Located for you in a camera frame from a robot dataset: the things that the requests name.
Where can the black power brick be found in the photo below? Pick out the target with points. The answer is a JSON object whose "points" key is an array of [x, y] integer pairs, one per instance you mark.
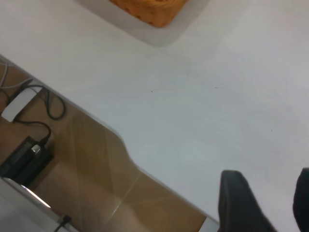
{"points": [[25, 160]]}

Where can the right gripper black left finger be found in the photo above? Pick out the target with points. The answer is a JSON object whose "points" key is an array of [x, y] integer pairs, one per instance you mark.
{"points": [[237, 205]]}

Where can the white power adapter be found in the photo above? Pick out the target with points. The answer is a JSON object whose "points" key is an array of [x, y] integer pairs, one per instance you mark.
{"points": [[20, 102]]}

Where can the grey metal frame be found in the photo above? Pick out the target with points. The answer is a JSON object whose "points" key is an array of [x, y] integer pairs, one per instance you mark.
{"points": [[21, 207]]}

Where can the orange woven wicker basket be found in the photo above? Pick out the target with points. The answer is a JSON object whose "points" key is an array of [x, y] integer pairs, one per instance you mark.
{"points": [[154, 10]]}

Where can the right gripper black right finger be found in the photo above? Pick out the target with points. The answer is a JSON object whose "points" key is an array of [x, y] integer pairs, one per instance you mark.
{"points": [[303, 198]]}

